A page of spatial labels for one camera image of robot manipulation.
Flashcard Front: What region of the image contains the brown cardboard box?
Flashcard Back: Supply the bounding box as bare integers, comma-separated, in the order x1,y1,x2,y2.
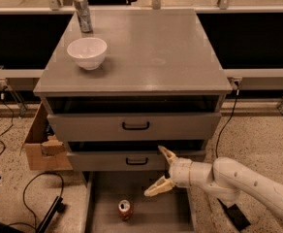
24,104,72,171

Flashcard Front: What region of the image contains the grey open bottom drawer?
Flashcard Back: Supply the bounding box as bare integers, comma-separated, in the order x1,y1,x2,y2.
82,171,194,233

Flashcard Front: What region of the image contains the black thin cable left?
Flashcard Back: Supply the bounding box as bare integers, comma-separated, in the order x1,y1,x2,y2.
0,85,16,163

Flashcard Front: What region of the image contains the grey top drawer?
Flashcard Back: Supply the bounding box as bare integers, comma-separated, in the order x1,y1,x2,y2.
47,113,221,142

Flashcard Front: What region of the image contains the grey drawer cabinet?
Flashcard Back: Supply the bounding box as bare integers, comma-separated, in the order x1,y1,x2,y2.
34,9,232,161

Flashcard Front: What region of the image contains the white ceramic bowl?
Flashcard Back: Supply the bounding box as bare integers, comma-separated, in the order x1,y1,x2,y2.
67,37,108,70

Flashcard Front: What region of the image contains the black stand leg left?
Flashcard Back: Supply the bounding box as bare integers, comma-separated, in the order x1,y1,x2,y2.
37,196,65,233

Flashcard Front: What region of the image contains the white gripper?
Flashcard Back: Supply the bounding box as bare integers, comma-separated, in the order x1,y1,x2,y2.
144,146,193,197

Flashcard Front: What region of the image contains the grey middle drawer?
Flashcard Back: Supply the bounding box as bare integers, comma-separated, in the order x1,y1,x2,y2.
66,150,207,172

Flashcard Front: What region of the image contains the tall silver drink can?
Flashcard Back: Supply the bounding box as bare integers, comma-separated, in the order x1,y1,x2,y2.
73,0,93,33

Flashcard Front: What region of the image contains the black cable on left floor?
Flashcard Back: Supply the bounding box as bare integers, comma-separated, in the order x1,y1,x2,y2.
6,171,65,231

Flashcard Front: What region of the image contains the red coke can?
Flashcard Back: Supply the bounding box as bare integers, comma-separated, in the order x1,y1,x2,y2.
117,199,133,221

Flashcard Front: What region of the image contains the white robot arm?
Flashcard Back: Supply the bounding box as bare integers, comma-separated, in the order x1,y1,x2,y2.
144,146,283,219

